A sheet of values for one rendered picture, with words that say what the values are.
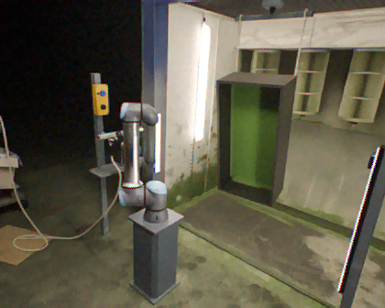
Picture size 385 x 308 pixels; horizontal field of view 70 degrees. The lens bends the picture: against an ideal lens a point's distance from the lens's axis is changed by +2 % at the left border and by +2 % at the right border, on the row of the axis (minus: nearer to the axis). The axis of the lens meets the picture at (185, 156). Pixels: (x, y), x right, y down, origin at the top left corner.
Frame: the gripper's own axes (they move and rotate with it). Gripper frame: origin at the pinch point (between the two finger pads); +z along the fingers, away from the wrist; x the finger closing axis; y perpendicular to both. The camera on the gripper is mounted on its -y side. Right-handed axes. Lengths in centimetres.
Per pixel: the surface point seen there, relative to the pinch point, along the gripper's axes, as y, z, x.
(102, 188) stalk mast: 54, 14, -3
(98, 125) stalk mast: -9.5, 14.8, -2.0
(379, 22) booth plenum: -108, -153, 192
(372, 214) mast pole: -5, -197, 11
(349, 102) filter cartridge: -35, -146, 195
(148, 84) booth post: -45, 2, 48
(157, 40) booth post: -84, -5, 52
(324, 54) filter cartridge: -81, -109, 203
